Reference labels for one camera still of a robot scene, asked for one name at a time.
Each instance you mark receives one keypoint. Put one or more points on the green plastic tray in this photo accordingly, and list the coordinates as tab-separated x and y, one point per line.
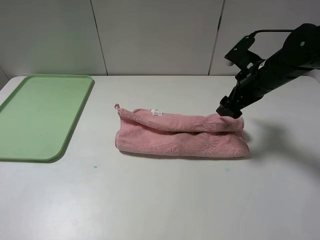
38	118

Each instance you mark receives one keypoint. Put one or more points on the pink fluffy towel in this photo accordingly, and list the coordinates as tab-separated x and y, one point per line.
178	135

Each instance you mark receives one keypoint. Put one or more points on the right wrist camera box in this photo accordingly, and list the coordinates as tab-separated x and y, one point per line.
241	56

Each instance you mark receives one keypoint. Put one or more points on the white towel label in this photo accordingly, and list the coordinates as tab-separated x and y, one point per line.
156	112

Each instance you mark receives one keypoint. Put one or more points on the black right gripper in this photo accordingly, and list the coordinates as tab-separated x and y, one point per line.
247	91

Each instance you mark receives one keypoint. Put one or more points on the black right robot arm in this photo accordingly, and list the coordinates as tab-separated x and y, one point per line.
299	55

